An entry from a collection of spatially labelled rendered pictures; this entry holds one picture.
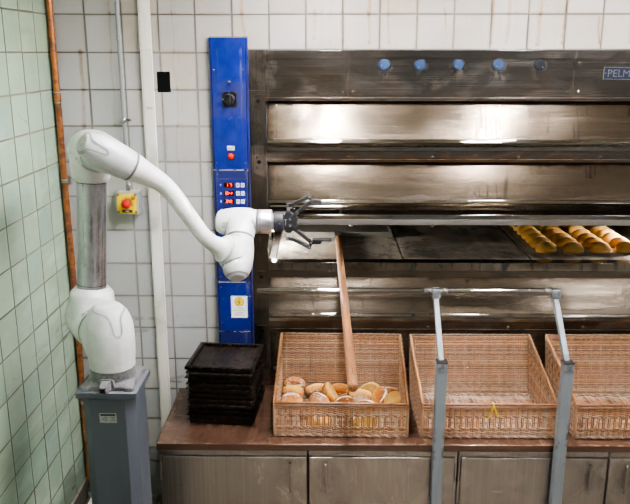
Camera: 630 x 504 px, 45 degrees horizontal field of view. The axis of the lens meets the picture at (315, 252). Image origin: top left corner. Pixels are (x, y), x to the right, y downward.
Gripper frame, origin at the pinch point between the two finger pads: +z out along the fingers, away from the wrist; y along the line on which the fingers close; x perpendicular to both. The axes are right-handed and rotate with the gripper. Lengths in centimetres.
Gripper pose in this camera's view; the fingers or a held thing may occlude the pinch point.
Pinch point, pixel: (328, 221)
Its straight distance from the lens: 280.4
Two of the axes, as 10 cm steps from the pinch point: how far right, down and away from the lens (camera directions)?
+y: 0.0, 9.7, 2.6
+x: -0.1, 2.6, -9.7
